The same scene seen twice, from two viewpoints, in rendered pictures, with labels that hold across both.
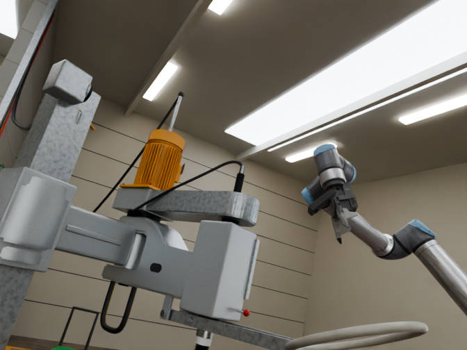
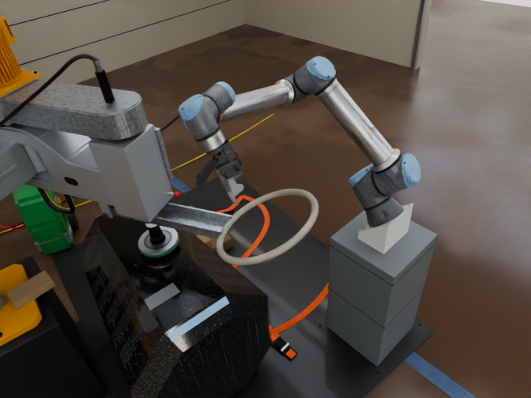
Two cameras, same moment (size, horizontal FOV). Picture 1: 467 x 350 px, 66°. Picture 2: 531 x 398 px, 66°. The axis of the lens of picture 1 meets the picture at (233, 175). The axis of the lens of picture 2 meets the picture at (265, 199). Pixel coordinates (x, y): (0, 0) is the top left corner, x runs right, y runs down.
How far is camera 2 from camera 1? 120 cm
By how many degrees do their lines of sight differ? 59
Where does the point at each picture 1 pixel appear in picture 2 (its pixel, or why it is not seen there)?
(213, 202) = (89, 125)
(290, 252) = not seen: outside the picture
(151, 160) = not seen: outside the picture
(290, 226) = not seen: outside the picture
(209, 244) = (112, 168)
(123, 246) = (20, 166)
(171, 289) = (99, 199)
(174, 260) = (86, 177)
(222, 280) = (143, 194)
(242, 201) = (122, 122)
